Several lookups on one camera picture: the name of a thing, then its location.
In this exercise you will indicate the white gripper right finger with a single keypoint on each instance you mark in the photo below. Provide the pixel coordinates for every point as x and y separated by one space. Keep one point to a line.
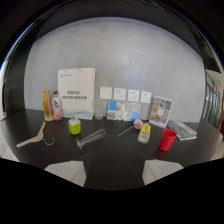
156 170

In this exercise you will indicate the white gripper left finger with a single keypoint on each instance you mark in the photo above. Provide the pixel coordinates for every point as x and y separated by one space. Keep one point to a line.
66 171

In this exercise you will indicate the red plastic cup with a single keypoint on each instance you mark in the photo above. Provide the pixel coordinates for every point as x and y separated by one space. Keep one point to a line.
166 139

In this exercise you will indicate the yellow liquid small bottle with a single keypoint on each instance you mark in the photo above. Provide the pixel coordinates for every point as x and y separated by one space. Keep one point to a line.
144 134

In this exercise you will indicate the clear plastic measuring cylinder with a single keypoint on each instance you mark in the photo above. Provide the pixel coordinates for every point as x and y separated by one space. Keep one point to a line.
90 138

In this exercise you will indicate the green white round container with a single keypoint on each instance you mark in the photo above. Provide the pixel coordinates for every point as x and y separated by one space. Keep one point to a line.
74 126

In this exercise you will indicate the wooden clothes hanger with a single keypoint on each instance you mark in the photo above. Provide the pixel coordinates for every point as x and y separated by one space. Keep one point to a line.
35 137

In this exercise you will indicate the grey printed booklet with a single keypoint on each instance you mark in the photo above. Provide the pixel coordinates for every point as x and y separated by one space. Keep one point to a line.
181 129

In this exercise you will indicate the pink artificial flower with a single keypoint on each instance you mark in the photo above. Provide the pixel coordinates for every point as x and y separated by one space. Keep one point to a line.
137 124

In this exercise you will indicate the colourful picture card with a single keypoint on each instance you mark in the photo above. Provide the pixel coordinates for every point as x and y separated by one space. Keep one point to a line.
160 111

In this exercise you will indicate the clear bottle pink drink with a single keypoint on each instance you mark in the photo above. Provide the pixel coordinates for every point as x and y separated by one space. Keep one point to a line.
56 106

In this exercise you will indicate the tall amber glass bottle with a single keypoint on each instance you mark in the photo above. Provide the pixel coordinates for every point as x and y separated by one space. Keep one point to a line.
47 104

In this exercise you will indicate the blue white packet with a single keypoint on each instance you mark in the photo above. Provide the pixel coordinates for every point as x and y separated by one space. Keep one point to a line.
115 111

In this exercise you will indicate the white paper shopping bag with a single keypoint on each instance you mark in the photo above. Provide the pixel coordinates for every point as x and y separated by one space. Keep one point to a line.
76 92

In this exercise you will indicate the white wall socket plate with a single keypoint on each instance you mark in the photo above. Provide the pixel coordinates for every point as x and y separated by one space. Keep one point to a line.
133 95
145 97
119 94

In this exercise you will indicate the white wall switch plate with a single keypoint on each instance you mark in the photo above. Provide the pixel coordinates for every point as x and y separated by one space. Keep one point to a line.
105 93

